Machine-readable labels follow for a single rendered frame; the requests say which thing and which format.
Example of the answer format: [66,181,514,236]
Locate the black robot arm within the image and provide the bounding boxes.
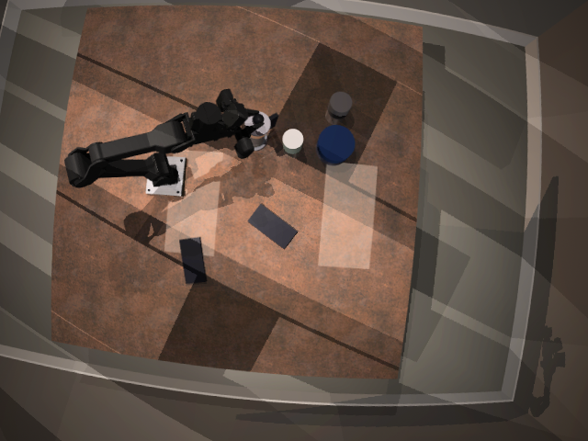
[64,97,249,187]

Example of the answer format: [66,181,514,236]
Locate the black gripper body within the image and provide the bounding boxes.
[214,89,254,159]

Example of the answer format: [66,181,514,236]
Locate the translucent beige cylinder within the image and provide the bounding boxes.
[282,129,303,154]

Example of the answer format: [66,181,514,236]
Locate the glass french press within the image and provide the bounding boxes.
[245,111,278,151]

